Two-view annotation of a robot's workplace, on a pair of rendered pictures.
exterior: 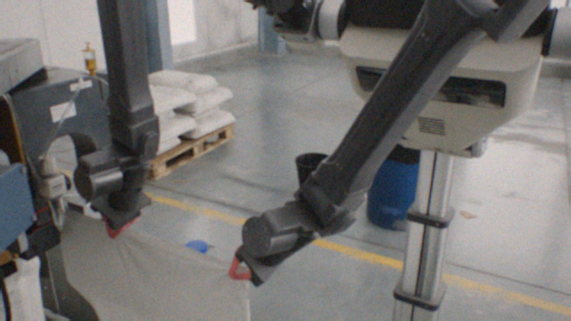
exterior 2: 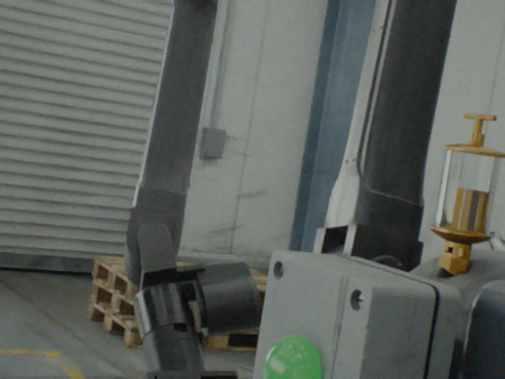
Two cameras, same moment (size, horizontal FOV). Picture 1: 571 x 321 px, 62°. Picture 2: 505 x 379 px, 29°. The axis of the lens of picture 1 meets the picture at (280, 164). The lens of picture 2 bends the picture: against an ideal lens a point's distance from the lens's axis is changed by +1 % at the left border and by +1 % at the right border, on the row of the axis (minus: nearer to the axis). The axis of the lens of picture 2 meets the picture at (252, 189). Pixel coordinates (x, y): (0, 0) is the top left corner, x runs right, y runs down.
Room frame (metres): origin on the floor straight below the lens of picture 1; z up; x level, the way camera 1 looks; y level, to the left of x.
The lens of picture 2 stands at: (1.45, 0.56, 1.38)
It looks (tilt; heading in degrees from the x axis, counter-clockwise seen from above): 3 degrees down; 212
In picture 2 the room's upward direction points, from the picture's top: 9 degrees clockwise
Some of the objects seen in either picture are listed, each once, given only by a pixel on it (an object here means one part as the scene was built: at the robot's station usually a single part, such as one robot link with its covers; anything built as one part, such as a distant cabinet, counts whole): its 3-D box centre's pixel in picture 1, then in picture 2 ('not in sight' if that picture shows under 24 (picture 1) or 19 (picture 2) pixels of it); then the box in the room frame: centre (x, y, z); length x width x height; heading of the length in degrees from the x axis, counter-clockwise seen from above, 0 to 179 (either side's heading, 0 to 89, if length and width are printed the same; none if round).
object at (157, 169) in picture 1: (161, 142); not in sight; (4.12, 1.09, 0.07); 1.20 x 0.82 x 0.14; 154
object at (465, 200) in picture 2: (89, 59); (467, 191); (1.03, 0.41, 1.37); 0.03 x 0.02 x 0.03; 62
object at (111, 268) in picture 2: not in sight; (197, 283); (-3.89, -3.08, 0.36); 1.20 x 0.82 x 0.14; 148
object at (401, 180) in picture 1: (400, 172); not in sight; (2.85, -0.78, 0.32); 0.51 x 0.48 x 0.65; 152
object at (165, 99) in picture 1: (153, 100); not in sight; (3.76, 1.03, 0.56); 0.66 x 0.42 x 0.15; 152
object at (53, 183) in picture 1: (54, 193); not in sight; (0.84, 0.44, 1.14); 0.05 x 0.04 x 0.16; 152
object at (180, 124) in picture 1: (155, 128); not in sight; (3.76, 1.04, 0.32); 0.66 x 0.43 x 0.15; 154
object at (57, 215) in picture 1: (56, 210); not in sight; (0.83, 0.44, 1.11); 0.03 x 0.03 x 0.06
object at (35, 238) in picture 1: (33, 237); not in sight; (0.84, 0.50, 1.04); 0.08 x 0.06 x 0.05; 152
